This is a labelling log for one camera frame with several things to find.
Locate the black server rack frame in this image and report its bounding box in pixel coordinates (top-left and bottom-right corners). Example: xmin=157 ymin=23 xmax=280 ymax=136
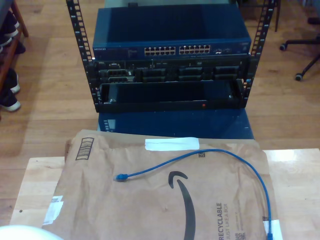
xmin=66 ymin=0 xmax=276 ymax=113

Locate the blue network switch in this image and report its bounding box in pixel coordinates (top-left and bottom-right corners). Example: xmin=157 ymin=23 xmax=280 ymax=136
xmin=92 ymin=6 xmax=252 ymax=61

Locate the dark shoe white sole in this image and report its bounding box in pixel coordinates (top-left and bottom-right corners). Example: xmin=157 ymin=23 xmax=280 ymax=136
xmin=0 ymin=9 xmax=21 ymax=47
xmin=5 ymin=68 xmax=21 ymax=95
xmin=0 ymin=89 xmax=22 ymax=113

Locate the black office chair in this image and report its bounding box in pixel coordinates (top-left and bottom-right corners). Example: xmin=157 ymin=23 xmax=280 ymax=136
xmin=279 ymin=16 xmax=320 ymax=82

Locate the blue network cable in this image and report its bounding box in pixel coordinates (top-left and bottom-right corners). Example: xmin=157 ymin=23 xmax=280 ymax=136
xmin=113 ymin=148 xmax=276 ymax=240

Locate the brown paper mailer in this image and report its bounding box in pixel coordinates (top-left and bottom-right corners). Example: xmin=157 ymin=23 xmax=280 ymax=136
xmin=41 ymin=128 xmax=285 ymax=240

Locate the dark furniture leg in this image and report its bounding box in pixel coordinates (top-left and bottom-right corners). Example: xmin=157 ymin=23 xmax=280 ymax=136
xmin=273 ymin=0 xmax=281 ymax=33

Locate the white label patch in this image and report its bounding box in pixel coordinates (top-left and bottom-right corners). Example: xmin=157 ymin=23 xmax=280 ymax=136
xmin=42 ymin=194 xmax=65 ymax=226

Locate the wooden shoe rack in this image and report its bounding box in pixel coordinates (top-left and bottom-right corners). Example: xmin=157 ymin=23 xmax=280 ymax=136
xmin=0 ymin=0 xmax=30 ymax=86

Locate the black rack server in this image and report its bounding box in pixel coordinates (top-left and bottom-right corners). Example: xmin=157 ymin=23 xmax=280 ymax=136
xmin=93 ymin=58 xmax=251 ymax=84

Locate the black rack shelf tray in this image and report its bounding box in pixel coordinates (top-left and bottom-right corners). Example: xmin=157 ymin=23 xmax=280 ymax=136
xmin=94 ymin=79 xmax=247 ymax=113

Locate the white tape patch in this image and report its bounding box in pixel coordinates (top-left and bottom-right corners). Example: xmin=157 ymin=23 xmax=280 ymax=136
xmin=261 ymin=216 xmax=284 ymax=240

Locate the white tape strip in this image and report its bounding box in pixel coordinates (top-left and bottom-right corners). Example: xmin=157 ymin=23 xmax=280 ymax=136
xmin=144 ymin=137 xmax=200 ymax=152

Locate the blue cabinet base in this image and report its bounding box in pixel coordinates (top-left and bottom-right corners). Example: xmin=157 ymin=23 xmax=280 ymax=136
xmin=97 ymin=109 xmax=255 ymax=140

